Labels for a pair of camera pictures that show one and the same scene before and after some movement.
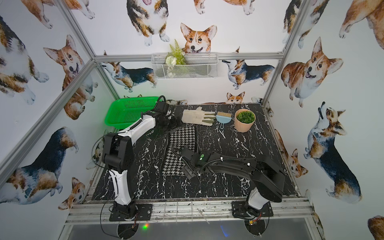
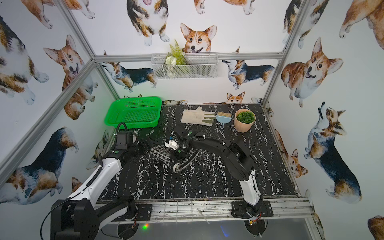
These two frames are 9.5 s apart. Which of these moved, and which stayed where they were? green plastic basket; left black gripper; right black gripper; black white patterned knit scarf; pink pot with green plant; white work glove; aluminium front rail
Moved: right black gripper; black white patterned knit scarf; left black gripper
Stayed: green plastic basket; aluminium front rail; white work glove; pink pot with green plant
